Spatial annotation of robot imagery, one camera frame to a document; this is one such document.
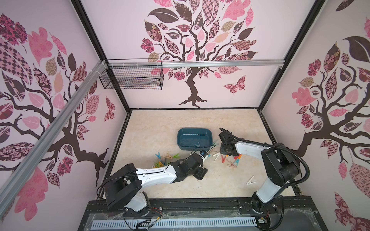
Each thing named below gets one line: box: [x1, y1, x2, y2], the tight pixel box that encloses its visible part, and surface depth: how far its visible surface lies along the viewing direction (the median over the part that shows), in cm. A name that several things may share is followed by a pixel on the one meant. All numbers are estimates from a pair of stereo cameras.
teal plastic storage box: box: [176, 127, 213, 151], surface depth 100 cm
